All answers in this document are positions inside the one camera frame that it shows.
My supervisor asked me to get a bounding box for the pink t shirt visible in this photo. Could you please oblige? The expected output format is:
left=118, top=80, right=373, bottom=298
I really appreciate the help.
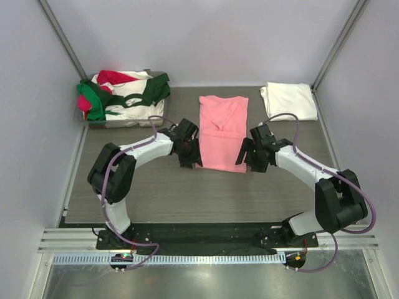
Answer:
left=196, top=95, right=249, bottom=173

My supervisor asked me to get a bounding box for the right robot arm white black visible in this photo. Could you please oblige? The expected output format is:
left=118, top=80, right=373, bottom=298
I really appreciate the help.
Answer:
left=236, top=124, right=368, bottom=242

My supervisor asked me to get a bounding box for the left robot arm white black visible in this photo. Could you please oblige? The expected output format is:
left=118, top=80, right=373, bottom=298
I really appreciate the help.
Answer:
left=87, top=118, right=202, bottom=242

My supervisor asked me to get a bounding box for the white t shirt in bin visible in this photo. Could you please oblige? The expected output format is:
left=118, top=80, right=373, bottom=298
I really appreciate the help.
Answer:
left=90, top=70, right=166, bottom=127

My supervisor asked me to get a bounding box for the dark green t shirt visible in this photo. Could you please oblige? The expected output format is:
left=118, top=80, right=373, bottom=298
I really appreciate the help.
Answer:
left=77, top=74, right=170, bottom=108

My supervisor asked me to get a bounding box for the clear plastic bin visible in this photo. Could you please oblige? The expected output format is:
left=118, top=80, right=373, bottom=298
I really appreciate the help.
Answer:
left=73, top=70, right=171, bottom=129

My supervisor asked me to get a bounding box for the folded white t shirt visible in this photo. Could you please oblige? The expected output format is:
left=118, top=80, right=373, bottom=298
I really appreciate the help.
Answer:
left=260, top=82, right=318, bottom=121

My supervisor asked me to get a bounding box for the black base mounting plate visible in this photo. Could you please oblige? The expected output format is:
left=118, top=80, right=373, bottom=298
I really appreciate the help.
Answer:
left=96, top=222, right=319, bottom=257

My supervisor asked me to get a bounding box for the bright green t shirt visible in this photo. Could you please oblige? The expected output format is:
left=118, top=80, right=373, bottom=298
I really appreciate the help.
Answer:
left=77, top=80, right=105, bottom=121

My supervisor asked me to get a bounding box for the red t shirt in bin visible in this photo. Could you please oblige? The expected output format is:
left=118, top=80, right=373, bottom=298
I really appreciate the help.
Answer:
left=82, top=70, right=140, bottom=107

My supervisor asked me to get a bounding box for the slotted cable duct strip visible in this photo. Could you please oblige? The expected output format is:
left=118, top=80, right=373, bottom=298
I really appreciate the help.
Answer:
left=52, top=252, right=286, bottom=266

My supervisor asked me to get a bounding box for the left aluminium frame post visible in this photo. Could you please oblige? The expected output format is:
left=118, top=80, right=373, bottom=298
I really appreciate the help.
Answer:
left=37, top=0, right=87, bottom=78

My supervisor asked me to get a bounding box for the aluminium frame post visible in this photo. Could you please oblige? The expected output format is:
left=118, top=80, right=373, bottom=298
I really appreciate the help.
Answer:
left=311, top=0, right=369, bottom=93
left=37, top=0, right=87, bottom=78

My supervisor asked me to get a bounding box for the right aluminium frame post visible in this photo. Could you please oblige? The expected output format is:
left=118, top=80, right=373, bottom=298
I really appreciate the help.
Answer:
left=311, top=0, right=369, bottom=93

